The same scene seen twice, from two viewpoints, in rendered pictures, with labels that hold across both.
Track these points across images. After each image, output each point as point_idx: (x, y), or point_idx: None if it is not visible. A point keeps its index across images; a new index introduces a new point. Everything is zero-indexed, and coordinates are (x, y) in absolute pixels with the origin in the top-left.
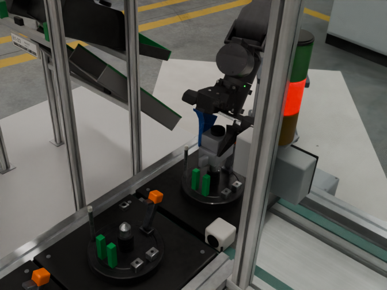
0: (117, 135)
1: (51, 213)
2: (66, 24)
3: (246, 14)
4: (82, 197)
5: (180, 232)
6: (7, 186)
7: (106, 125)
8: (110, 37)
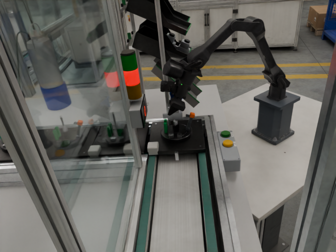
0: (194, 108)
1: None
2: (136, 43)
3: (193, 50)
4: None
5: (143, 140)
6: None
7: None
8: (155, 52)
